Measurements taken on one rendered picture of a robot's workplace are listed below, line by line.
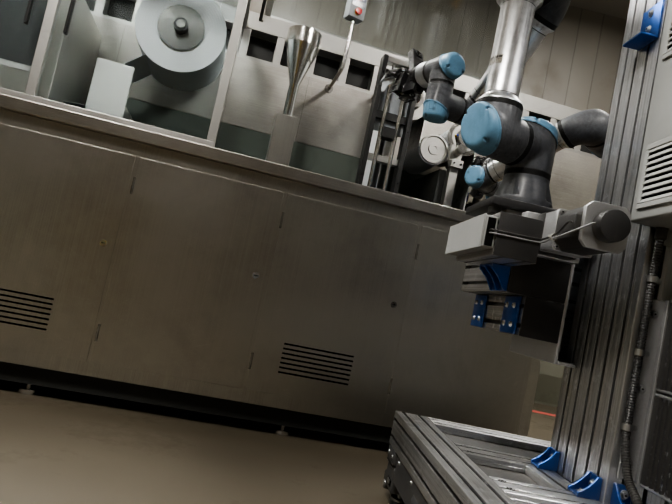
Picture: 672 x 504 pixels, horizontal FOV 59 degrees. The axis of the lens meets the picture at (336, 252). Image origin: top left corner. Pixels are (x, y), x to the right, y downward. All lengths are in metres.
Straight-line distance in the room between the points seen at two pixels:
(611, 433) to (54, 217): 1.65
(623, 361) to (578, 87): 4.51
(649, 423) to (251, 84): 2.05
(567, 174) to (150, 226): 2.01
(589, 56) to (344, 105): 3.38
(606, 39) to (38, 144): 4.85
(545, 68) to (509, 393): 3.75
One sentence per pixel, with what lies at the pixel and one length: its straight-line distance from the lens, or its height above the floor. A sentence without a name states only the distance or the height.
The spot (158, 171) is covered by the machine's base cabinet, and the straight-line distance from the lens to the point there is 2.03.
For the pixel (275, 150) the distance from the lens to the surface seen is 2.39.
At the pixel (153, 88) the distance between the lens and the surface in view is 2.14.
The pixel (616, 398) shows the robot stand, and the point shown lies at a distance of 1.30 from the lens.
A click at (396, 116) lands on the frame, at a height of 1.22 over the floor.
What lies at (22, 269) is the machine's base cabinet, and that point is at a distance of 2.08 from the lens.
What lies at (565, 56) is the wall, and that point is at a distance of 5.70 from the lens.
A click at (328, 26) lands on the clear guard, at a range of 2.87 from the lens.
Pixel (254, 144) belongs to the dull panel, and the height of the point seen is 1.08.
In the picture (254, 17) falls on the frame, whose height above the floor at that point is 1.63.
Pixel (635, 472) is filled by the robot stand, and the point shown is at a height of 0.30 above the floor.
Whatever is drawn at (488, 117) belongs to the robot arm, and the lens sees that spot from 1.48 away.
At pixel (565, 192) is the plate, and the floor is 1.23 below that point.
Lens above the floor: 0.50
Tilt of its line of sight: 4 degrees up
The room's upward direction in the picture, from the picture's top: 12 degrees clockwise
